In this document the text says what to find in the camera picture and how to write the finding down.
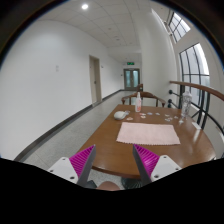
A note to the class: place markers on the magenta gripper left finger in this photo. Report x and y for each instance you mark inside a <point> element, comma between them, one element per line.
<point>75,169</point>

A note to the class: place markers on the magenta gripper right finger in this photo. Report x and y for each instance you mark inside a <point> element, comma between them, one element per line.
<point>151,166</point>

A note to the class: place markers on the pink towel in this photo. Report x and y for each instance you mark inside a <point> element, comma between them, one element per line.
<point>147,134</point>

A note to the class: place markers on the white spray bottle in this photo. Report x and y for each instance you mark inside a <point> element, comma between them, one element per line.
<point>138,102</point>

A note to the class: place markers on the wooden armchair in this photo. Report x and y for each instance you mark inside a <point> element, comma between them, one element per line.
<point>143,95</point>

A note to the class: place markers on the clear plastic water bottle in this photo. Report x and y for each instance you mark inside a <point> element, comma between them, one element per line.
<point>186,103</point>

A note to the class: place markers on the double glass door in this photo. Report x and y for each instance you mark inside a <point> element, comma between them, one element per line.
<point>131,79</point>

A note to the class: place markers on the wooden handrail with black railing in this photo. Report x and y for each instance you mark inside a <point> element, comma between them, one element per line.
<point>203,105</point>

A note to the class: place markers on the beige side door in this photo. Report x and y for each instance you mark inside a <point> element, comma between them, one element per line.
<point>95,82</point>

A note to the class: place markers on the green exit sign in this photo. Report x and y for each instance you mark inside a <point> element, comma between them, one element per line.
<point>130,63</point>

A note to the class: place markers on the arched window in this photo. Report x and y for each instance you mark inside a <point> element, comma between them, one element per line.
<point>194,66</point>

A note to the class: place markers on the round ceiling light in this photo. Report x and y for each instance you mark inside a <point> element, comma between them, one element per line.
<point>85,6</point>

